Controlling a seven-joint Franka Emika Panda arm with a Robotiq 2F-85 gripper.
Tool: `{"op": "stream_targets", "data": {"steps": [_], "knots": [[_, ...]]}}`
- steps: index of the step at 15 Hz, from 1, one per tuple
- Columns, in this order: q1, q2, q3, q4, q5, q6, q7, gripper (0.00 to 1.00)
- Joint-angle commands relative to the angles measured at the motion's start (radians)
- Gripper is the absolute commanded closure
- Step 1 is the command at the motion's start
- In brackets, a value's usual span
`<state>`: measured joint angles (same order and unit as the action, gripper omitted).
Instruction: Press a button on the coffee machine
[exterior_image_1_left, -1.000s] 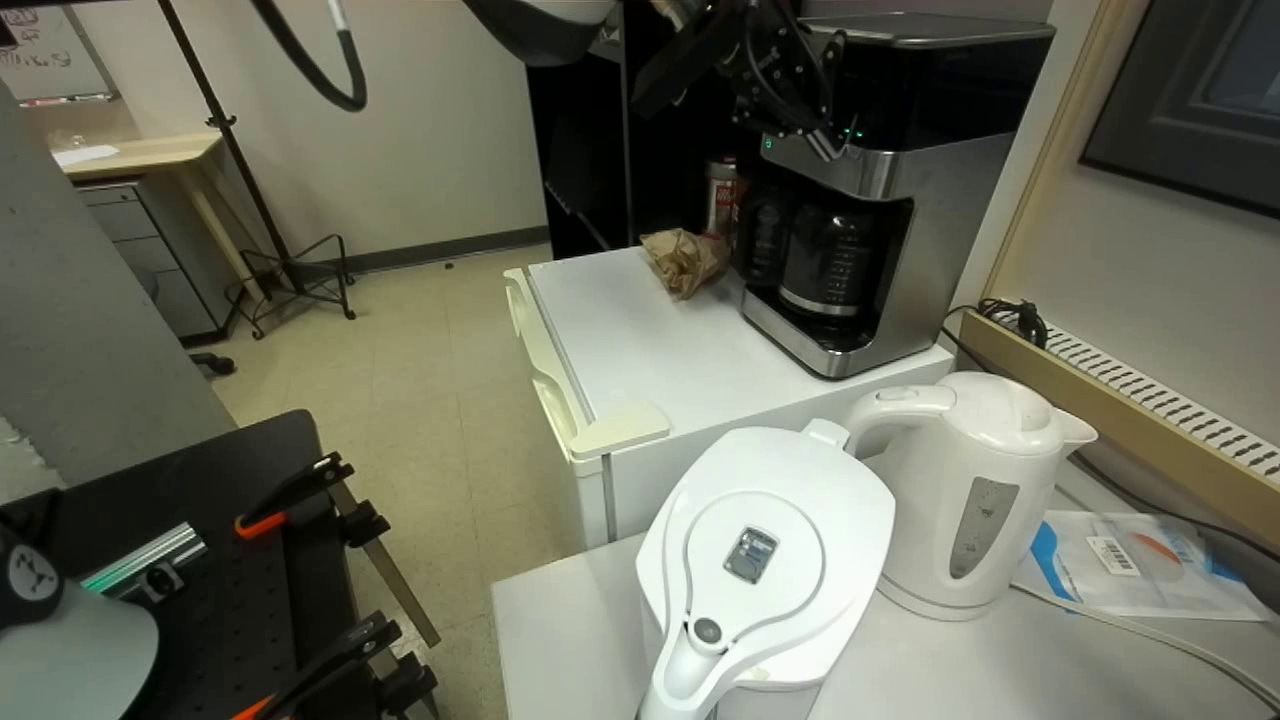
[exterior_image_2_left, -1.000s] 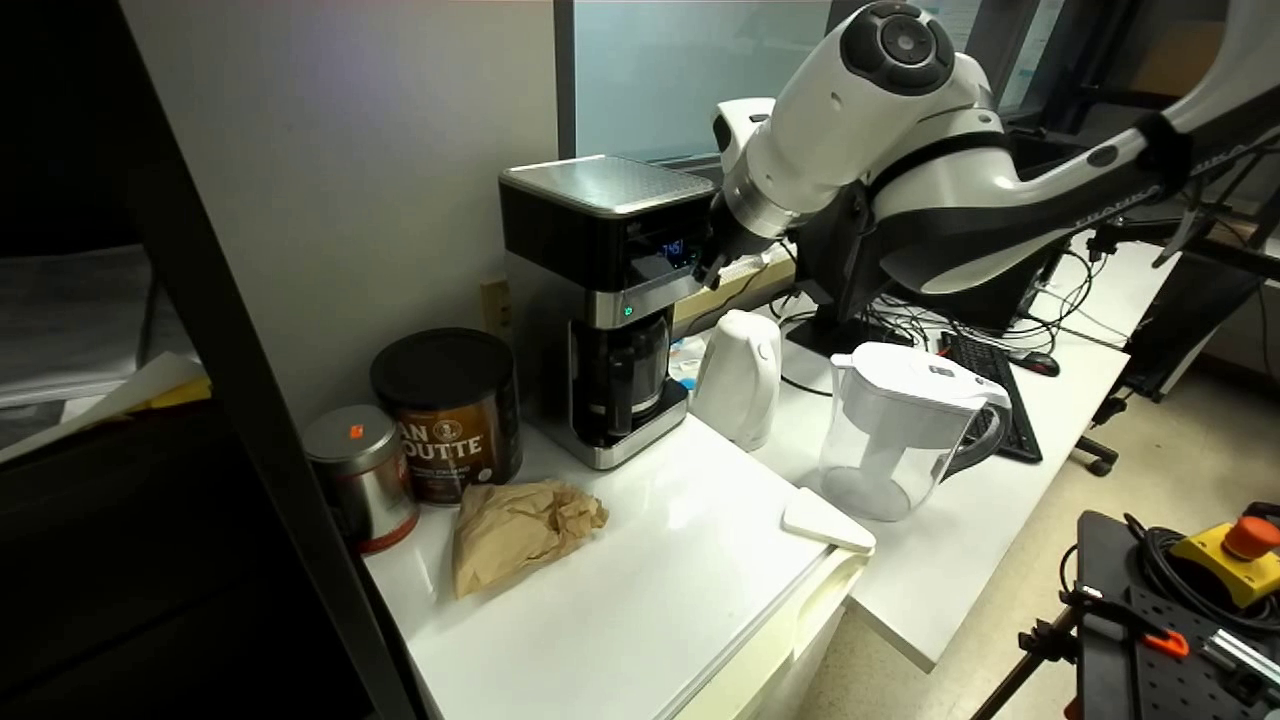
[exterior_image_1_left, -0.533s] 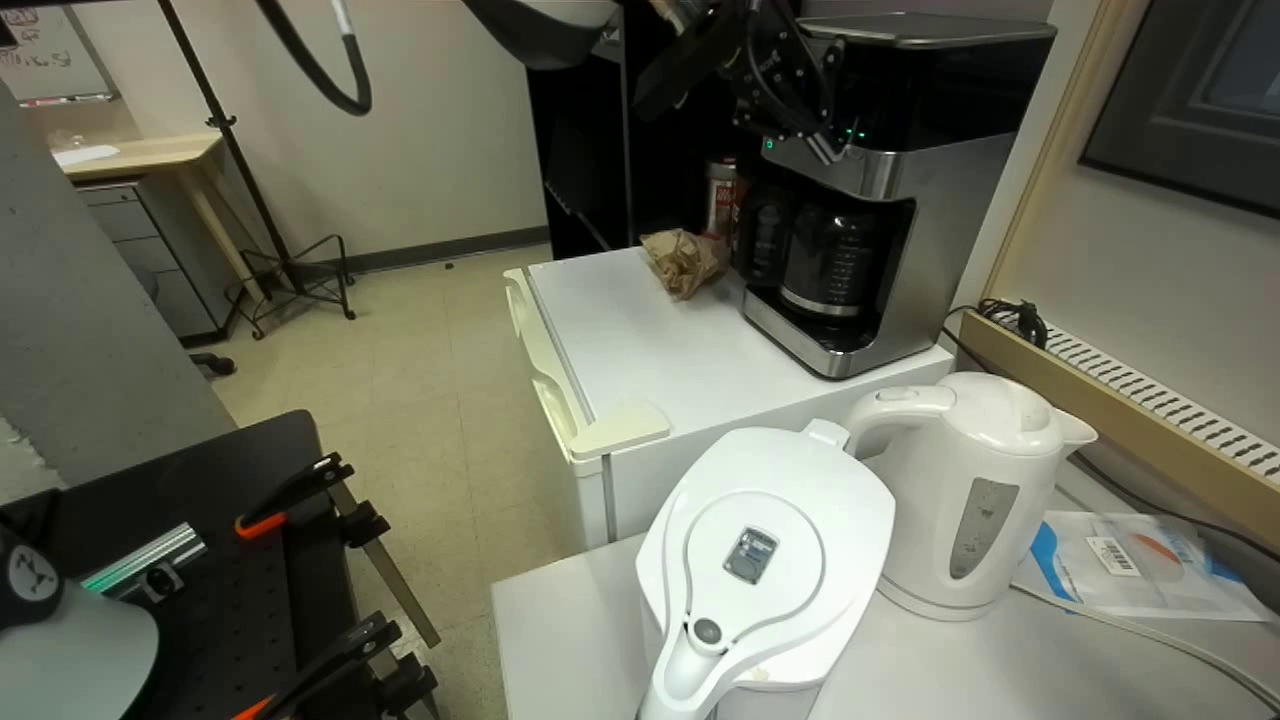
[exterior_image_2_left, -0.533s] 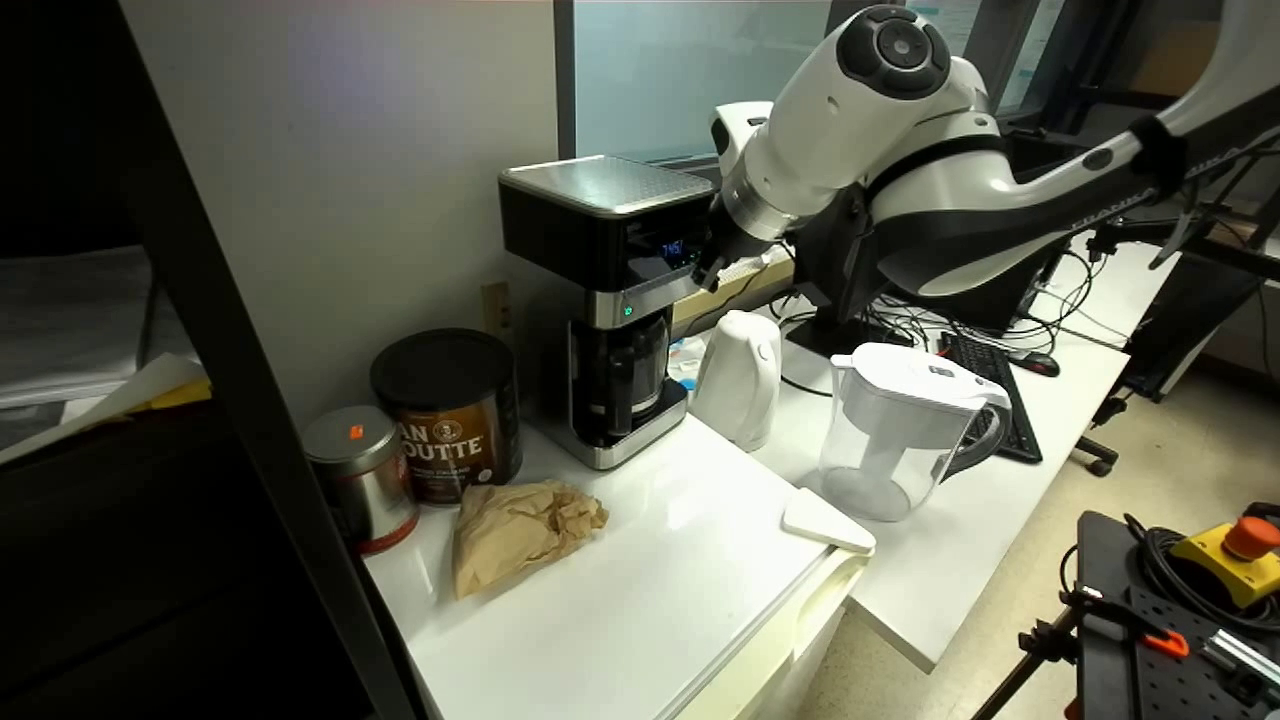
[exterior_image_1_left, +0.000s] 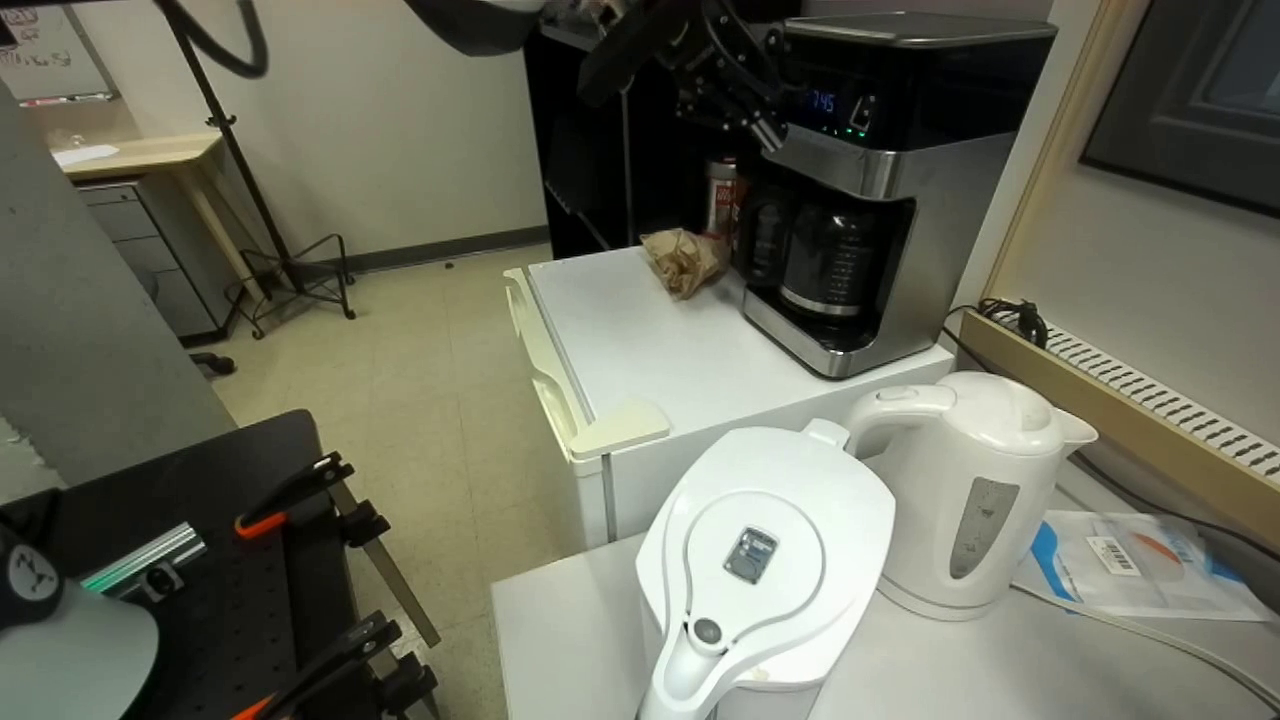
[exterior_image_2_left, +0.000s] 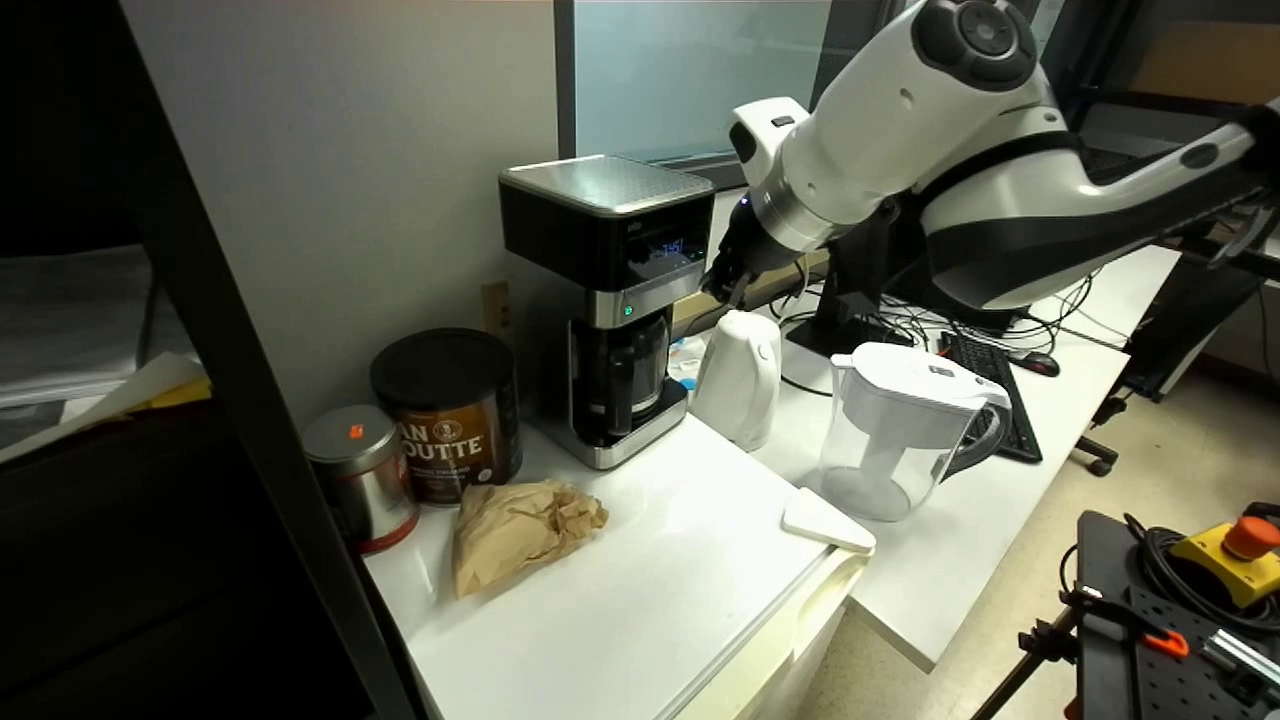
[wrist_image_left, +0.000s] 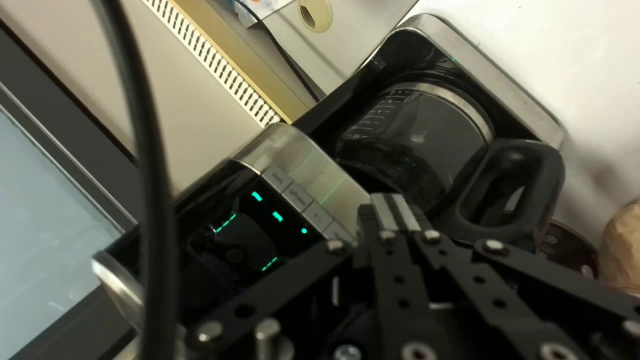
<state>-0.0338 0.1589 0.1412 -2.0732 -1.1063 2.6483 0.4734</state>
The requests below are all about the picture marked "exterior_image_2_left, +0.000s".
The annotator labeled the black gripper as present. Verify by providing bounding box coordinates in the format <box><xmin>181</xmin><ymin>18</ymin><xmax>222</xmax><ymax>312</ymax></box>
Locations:
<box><xmin>703</xmin><ymin>201</ymin><xmax>798</xmax><ymax>305</ymax></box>

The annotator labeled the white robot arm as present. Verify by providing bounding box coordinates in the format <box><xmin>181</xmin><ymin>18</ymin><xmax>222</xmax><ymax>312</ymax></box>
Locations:
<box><xmin>703</xmin><ymin>0</ymin><xmax>1278</xmax><ymax>312</ymax></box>

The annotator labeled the black silver coffee machine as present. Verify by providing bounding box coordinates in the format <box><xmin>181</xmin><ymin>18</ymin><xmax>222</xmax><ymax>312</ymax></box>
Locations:
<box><xmin>500</xmin><ymin>156</ymin><xmax>717</xmax><ymax>470</ymax></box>

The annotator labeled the dark coffee can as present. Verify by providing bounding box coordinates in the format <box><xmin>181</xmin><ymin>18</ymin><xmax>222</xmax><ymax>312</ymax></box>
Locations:
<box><xmin>367</xmin><ymin>328</ymin><xmax>520</xmax><ymax>504</ymax></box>

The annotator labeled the white electric kettle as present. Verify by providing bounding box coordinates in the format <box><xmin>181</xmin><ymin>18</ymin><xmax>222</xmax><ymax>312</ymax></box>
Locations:
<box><xmin>694</xmin><ymin>312</ymin><xmax>782</xmax><ymax>453</ymax></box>

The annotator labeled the white water filter pitcher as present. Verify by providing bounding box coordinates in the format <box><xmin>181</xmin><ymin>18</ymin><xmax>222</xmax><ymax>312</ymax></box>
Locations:
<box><xmin>804</xmin><ymin>344</ymin><xmax>1014</xmax><ymax>525</ymax></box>

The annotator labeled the cream paper filter piece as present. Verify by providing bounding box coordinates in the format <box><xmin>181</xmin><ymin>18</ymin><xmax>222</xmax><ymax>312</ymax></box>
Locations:
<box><xmin>782</xmin><ymin>488</ymin><xmax>878</xmax><ymax>551</ymax></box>

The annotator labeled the black keyboard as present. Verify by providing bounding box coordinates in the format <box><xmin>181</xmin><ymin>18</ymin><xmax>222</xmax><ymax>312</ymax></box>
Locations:
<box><xmin>938</xmin><ymin>328</ymin><xmax>1049</xmax><ymax>470</ymax></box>

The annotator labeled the brown paper bag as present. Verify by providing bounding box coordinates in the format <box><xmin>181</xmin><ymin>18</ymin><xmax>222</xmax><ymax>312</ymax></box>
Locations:
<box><xmin>451</xmin><ymin>481</ymin><xmax>607</xmax><ymax>597</ymax></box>

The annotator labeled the silver canister red base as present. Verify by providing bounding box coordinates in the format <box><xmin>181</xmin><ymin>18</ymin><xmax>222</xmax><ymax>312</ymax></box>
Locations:
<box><xmin>305</xmin><ymin>403</ymin><xmax>417</xmax><ymax>558</ymax></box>

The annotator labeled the black tripod cart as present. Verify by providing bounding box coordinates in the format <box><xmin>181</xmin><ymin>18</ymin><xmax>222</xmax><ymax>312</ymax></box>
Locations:
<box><xmin>974</xmin><ymin>512</ymin><xmax>1280</xmax><ymax>720</ymax></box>

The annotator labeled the yellow emergency stop box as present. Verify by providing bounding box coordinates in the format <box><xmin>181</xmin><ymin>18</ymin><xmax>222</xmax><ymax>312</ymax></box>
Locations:
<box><xmin>1173</xmin><ymin>504</ymin><xmax>1280</xmax><ymax>607</ymax></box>

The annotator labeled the dark shelf unit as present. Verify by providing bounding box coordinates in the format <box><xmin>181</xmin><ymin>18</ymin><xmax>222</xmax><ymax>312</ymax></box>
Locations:
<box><xmin>0</xmin><ymin>0</ymin><xmax>432</xmax><ymax>720</ymax></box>

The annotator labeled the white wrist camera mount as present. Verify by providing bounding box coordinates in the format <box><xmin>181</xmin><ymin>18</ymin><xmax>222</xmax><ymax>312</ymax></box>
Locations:
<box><xmin>729</xmin><ymin>96</ymin><xmax>810</xmax><ymax>184</ymax></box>

